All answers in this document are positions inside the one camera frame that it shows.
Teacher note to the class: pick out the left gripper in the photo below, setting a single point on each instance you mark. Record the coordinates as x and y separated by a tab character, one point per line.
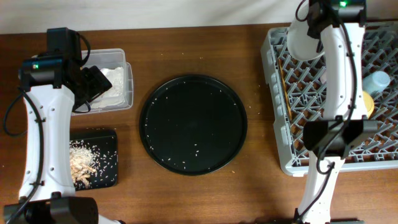
100	84

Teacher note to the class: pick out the white napkin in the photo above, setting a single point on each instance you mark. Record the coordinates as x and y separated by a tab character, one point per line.
115	95

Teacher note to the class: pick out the grey plate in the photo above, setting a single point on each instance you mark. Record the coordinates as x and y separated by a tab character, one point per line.
300	45

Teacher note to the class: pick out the wooden chopstick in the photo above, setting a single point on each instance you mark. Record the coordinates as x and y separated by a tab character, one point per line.
286	98
281	72

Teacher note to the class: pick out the peanut shells and rice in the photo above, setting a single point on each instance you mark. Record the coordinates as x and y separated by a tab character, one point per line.
92	166

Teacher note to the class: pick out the blue plastic cup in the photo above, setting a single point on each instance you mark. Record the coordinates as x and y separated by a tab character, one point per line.
376	82

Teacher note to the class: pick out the yellow plastic bowl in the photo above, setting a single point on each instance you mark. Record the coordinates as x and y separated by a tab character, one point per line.
369	103

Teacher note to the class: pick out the pink plastic cup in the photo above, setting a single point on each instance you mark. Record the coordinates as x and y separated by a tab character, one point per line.
323	77

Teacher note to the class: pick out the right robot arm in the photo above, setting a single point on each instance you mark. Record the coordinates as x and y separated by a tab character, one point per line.
333	30

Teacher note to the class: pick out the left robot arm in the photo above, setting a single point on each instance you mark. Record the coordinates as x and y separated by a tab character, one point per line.
53	85

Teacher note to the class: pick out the clear plastic waste bin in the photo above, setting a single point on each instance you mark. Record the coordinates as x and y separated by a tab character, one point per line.
112	63

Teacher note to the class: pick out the grey dishwasher rack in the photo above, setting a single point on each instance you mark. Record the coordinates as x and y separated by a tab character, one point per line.
307	98

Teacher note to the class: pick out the black rectangular bin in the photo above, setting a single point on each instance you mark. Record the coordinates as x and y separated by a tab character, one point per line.
106	138

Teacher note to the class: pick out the round black tray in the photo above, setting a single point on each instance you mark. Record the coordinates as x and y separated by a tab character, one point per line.
193	125

